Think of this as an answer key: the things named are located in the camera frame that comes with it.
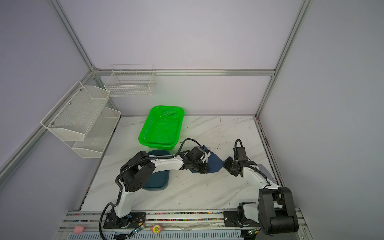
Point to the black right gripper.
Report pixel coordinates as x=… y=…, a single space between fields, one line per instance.
x=226 y=164

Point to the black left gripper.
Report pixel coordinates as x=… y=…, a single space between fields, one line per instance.
x=205 y=167

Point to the dark blue paper napkin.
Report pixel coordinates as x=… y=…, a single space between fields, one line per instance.
x=214 y=163

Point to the dark teal plastic tray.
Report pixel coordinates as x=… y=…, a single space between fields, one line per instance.
x=158 y=181

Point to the green plastic perforated basket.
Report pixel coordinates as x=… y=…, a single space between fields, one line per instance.
x=162 y=127

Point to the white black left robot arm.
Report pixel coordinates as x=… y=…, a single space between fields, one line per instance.
x=137 y=171

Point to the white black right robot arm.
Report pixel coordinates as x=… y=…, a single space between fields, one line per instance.
x=274 y=210

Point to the yellow pink round toy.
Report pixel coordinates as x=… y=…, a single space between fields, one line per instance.
x=156 y=229

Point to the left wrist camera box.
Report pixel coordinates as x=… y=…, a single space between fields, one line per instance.
x=196 y=154

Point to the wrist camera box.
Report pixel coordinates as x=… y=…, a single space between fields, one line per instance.
x=196 y=154
x=240 y=154

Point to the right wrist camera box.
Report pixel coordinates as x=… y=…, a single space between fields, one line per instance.
x=240 y=154

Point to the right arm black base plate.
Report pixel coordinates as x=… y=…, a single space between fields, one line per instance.
x=232 y=219

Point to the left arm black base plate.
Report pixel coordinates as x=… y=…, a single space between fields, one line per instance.
x=131 y=221

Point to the white wire wall basket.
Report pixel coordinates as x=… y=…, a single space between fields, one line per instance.
x=131 y=81

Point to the white mesh wall shelf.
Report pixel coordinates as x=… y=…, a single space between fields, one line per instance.
x=83 y=121

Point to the aluminium front rail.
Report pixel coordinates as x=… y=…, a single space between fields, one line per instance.
x=177 y=225

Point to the pink toy on rail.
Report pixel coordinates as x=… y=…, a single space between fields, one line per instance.
x=78 y=229

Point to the aluminium frame post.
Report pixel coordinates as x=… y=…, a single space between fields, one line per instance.
x=70 y=30

